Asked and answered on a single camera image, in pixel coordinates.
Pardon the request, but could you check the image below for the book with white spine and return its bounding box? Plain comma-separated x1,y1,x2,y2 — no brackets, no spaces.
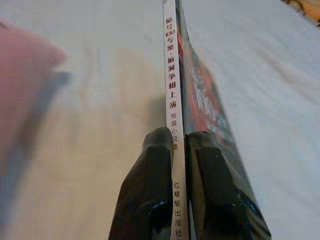
161,0,273,240

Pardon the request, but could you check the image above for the pink soft object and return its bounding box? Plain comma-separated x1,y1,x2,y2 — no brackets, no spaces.
0,18,73,176

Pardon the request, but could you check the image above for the white bed sheet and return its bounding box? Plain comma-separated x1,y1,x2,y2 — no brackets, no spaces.
0,0,320,240

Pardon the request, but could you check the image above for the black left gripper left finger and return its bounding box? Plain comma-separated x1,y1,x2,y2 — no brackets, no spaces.
107,126,176,240

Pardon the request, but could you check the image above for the yellow cartoon egg quilt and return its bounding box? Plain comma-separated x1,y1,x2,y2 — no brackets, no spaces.
281,0,320,29

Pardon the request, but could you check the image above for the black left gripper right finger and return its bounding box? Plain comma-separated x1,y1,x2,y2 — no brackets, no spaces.
184,131,273,240

